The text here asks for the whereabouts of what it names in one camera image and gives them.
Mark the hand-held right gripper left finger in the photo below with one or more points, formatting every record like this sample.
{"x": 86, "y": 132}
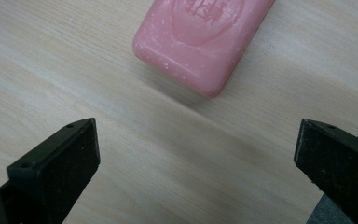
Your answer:
{"x": 59, "y": 168}

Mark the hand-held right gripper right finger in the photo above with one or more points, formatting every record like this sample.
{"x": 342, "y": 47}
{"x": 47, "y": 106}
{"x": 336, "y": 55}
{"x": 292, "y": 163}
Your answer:
{"x": 341, "y": 161}

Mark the pink soap bar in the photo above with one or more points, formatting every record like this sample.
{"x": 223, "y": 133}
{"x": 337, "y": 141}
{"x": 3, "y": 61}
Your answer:
{"x": 199, "y": 46}

